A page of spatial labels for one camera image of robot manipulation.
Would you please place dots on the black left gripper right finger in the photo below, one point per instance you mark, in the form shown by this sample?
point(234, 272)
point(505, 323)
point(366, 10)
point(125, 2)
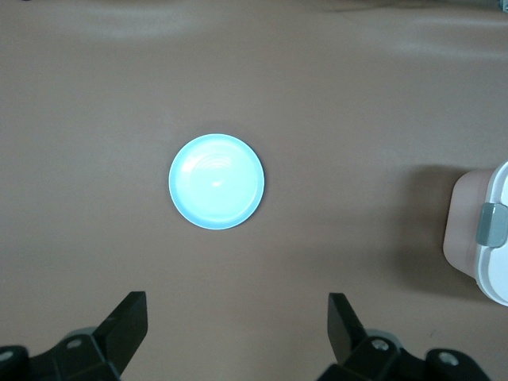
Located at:
point(345, 333)

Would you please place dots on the light blue round plate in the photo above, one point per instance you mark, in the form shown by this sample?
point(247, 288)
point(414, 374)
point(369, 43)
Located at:
point(216, 182)

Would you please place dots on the brown table mat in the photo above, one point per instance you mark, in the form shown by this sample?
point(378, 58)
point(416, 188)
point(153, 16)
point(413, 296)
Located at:
point(119, 119)

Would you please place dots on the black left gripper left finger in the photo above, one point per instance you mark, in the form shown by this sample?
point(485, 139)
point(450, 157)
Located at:
point(119, 329)

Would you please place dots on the white lidded box grey latches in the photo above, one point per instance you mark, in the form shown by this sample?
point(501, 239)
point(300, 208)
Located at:
point(464, 222)

